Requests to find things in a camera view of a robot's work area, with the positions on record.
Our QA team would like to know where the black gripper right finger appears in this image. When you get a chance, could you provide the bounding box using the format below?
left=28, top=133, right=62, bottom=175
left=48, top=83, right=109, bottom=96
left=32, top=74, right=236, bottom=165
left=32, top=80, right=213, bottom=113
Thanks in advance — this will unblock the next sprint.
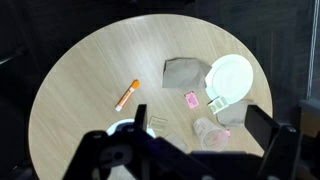
left=245, top=105, right=280, bottom=151

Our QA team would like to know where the crumpled brown napkin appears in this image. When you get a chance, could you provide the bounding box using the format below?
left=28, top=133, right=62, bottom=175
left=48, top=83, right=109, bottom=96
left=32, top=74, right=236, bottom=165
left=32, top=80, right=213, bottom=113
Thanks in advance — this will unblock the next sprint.
left=162, top=58, right=211, bottom=89

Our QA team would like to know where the clear plastic cup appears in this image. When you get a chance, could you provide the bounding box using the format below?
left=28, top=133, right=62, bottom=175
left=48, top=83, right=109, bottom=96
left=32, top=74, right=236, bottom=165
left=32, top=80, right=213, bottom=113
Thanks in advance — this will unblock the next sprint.
left=194, top=118, right=228, bottom=151

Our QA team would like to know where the yellow green packet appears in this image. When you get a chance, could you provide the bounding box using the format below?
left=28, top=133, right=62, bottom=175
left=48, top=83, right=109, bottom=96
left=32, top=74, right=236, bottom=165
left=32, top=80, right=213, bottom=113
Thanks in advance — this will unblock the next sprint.
left=208, top=96, right=229, bottom=114

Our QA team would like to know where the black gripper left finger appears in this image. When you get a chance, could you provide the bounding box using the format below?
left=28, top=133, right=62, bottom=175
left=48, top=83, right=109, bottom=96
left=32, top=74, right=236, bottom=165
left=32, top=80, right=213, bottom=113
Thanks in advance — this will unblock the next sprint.
left=134, top=104, right=147, bottom=131

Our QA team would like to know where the orange marker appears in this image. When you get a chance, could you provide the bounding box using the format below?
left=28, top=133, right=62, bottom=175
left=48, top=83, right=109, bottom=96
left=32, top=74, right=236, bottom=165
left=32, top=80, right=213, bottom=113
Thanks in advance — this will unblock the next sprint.
left=115, top=80, right=140, bottom=112

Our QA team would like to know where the pink sugar packet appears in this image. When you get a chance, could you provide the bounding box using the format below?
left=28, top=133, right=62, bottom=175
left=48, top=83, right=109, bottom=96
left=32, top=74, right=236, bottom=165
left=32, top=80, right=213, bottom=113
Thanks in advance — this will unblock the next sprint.
left=184, top=91, right=199, bottom=109

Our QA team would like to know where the white plate near cup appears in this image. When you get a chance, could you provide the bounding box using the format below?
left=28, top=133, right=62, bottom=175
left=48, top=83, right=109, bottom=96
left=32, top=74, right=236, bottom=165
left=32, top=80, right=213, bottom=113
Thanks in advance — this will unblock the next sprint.
left=205, top=54, right=254, bottom=104

